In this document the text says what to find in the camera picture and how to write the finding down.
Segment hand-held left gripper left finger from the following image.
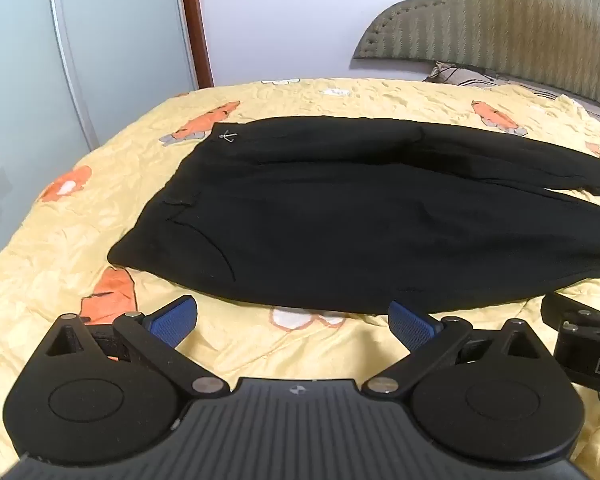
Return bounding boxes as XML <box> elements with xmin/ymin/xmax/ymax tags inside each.
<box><xmin>45</xmin><ymin>295</ymin><xmax>231</xmax><ymax>401</ymax></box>

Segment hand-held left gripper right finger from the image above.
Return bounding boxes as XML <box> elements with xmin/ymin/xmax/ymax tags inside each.
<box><xmin>362</xmin><ymin>301</ymin><xmax>548</xmax><ymax>399</ymax></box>

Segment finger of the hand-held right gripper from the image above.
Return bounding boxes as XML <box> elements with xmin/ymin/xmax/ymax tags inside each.
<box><xmin>540</xmin><ymin>291</ymin><xmax>600</xmax><ymax>331</ymax></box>

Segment black pants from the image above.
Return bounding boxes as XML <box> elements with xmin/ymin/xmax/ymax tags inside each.
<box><xmin>107</xmin><ymin>116</ymin><xmax>600</xmax><ymax>317</ymax></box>

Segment yellow carrot print blanket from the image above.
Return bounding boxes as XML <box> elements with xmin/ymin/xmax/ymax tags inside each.
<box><xmin>0</xmin><ymin>77</ymin><xmax>600</xmax><ymax>480</ymax></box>

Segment olive padded headboard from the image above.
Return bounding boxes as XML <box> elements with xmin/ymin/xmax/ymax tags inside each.
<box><xmin>352</xmin><ymin>0</ymin><xmax>600</xmax><ymax>111</ymax></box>

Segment brown wooden door frame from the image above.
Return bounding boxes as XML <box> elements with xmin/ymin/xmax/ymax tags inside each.
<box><xmin>176</xmin><ymin>0</ymin><xmax>216</xmax><ymax>89</ymax></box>

